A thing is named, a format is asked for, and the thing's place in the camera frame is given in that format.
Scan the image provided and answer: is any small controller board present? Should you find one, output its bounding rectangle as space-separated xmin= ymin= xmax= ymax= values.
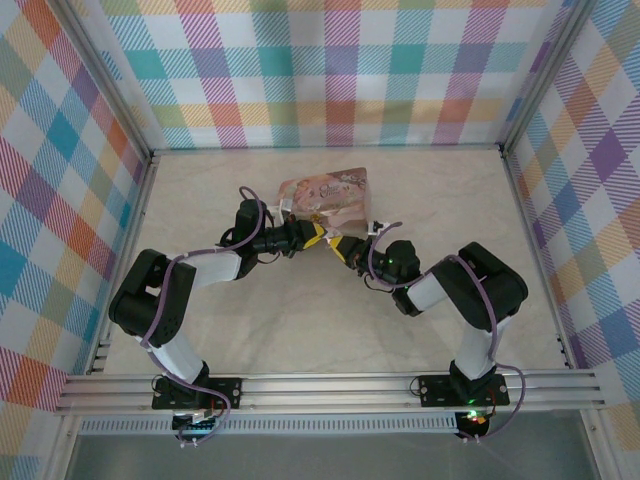
xmin=457 ymin=409 xmax=490 ymax=438
xmin=172 ymin=408 xmax=222 ymax=438

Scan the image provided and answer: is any white slotted cable duct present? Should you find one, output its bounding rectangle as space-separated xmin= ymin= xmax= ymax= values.
xmin=78 ymin=417 xmax=459 ymax=437

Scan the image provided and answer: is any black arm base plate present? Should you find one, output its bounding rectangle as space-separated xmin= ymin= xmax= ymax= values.
xmin=151 ymin=377 xmax=245 ymax=410
xmin=418 ymin=372 xmax=510 ymax=407

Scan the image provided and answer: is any pink illustrated tin box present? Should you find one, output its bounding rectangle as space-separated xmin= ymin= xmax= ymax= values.
xmin=274 ymin=167 xmax=372 ymax=239

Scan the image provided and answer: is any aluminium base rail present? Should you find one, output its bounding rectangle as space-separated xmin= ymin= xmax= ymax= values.
xmin=52 ymin=368 xmax=607 ymax=417

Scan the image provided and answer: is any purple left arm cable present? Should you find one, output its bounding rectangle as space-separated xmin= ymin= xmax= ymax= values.
xmin=139 ymin=185 xmax=267 ymax=447

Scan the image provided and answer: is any aluminium frame post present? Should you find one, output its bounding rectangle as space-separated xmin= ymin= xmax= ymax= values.
xmin=57 ymin=0 xmax=157 ymax=157
xmin=498 ymin=0 xmax=597 ymax=157

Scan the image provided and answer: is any aluminium frame side rail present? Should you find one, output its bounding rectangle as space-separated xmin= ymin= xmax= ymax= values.
xmin=87 ymin=152 xmax=160 ymax=374
xmin=499 ymin=144 xmax=576 ymax=371

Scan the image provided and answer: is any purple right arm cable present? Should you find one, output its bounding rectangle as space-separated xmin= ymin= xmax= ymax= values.
xmin=367 ymin=221 xmax=530 ymax=442

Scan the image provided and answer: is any aluminium frame crossbar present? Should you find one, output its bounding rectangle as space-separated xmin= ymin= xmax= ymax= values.
xmin=149 ymin=141 xmax=506 ymax=154

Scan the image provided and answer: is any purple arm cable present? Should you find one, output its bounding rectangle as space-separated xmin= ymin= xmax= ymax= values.
xmin=139 ymin=185 xmax=267 ymax=447
xmin=367 ymin=221 xmax=530 ymax=442

